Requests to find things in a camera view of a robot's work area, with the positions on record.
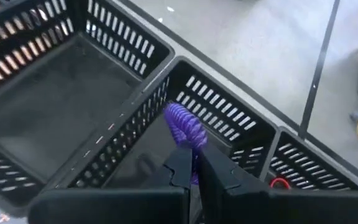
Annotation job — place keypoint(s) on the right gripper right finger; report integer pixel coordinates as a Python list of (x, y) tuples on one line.
[(259, 208)]

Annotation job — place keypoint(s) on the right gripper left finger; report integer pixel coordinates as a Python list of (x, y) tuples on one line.
[(104, 205)]

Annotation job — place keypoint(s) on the red rubber band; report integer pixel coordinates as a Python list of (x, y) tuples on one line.
[(280, 179)]

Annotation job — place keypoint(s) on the black slotted plastic basket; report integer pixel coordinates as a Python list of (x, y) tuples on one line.
[(57, 109), (141, 165), (291, 140)]

